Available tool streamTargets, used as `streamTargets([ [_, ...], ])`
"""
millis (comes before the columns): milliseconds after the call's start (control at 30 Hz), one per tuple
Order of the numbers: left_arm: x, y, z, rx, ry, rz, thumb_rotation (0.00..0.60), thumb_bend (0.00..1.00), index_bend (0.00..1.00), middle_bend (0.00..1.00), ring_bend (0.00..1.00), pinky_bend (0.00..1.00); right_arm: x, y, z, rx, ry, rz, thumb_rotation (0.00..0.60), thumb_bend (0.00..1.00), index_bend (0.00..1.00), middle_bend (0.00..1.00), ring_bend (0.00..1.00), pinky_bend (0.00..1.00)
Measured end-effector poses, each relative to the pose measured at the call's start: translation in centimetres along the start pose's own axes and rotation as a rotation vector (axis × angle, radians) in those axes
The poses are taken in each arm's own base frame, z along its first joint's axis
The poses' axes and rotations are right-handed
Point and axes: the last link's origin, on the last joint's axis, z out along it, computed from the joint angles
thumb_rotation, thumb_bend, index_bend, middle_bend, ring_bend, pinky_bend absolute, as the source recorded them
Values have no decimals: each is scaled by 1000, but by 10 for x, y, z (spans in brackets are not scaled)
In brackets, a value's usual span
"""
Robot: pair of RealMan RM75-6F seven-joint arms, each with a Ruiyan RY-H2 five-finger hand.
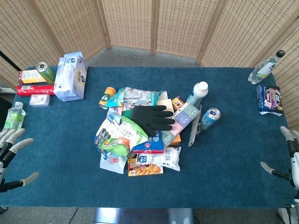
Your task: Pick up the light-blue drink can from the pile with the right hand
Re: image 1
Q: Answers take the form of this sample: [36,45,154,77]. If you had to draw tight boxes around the woven bamboo folding screen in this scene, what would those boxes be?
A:
[0,0,299,128]

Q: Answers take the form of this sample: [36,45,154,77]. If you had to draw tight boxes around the white salt bag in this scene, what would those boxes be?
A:
[136,146,182,172]

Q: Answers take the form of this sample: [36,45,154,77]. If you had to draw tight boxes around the orange white carton box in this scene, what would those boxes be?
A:
[18,69,47,84]

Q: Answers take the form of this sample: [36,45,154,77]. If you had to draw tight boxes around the blue table cloth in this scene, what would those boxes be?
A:
[0,66,296,209]

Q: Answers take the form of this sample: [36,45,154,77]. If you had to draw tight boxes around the clear black cap bottle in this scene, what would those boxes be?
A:
[248,49,285,85]

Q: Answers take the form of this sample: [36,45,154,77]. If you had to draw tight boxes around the light blue drink can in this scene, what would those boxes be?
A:
[200,107,221,131]

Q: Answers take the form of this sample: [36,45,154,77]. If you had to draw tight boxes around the orange snack packet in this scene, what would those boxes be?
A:
[127,156,164,177]

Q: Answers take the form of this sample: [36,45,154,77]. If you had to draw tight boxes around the blue red snack packet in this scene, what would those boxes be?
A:
[132,131,164,154]

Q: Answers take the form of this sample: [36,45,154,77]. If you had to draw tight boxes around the white cap blue bottle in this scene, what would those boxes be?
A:
[186,81,209,108]

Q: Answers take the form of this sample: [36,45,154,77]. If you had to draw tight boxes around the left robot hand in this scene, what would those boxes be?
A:
[0,128,40,193]

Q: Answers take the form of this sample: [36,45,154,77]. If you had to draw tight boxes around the green label water bottle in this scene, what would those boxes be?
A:
[3,101,26,131]

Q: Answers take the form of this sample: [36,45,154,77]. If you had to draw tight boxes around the teal clear wipes pack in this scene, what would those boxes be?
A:
[106,87,163,108]

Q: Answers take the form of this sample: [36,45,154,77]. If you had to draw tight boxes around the battery blister pack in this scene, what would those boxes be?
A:
[93,129,112,148]

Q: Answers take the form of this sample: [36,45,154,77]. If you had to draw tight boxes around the white blue tissue pack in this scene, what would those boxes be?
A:
[54,51,88,102]

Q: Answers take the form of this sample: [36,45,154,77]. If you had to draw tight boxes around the black work glove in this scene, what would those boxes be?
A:
[121,105,176,137]

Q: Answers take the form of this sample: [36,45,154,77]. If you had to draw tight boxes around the pastel squares sponge pack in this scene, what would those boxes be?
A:
[160,103,201,147]

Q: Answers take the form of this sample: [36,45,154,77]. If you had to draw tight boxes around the green white snack bag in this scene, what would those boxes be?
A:
[95,116,149,156]

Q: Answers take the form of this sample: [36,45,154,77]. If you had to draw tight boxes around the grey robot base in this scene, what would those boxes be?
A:
[93,207,195,224]

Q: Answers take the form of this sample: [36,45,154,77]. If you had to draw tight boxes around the green drink can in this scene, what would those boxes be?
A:
[36,62,56,85]

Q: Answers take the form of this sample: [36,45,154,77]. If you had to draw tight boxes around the dark blue pink pad pack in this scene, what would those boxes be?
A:
[256,85,284,116]

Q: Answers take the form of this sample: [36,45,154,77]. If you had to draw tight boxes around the red gold small box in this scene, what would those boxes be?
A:
[171,96,185,110]

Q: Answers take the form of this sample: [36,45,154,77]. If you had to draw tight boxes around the white blue pouch bag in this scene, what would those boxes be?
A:
[100,149,128,175]

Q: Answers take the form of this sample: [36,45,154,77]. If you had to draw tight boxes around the red biscuit tube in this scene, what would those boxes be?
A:
[16,84,56,97]

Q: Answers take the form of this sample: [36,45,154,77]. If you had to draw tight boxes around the beige cardboard box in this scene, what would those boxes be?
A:
[157,91,175,113]

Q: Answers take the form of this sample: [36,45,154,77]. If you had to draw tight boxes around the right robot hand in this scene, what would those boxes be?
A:
[260,126,299,190]

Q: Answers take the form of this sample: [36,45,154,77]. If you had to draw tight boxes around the orange flat box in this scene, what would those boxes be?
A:
[169,133,182,147]

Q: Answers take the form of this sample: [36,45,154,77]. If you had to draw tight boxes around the small orange-lid jar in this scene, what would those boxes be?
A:
[99,87,117,110]

